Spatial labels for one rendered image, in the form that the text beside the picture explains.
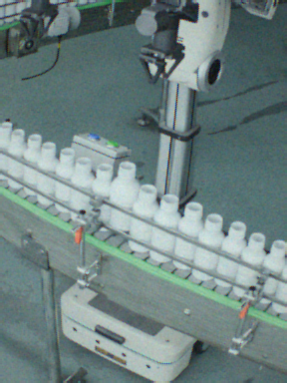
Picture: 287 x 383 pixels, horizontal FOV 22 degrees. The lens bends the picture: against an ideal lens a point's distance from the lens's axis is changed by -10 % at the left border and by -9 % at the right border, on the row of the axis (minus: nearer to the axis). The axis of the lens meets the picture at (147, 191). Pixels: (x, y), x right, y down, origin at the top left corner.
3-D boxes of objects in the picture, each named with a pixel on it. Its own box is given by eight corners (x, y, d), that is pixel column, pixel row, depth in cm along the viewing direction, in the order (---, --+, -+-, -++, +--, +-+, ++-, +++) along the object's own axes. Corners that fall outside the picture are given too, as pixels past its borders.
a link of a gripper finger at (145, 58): (174, 83, 175) (179, 50, 171) (158, 91, 170) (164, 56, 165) (150, 75, 178) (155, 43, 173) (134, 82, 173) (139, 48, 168)
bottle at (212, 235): (220, 272, 181) (232, 216, 172) (207, 285, 177) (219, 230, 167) (199, 263, 184) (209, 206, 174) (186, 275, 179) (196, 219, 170)
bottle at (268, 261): (278, 292, 175) (293, 240, 166) (271, 307, 171) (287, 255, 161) (257, 286, 177) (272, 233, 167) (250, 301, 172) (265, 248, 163)
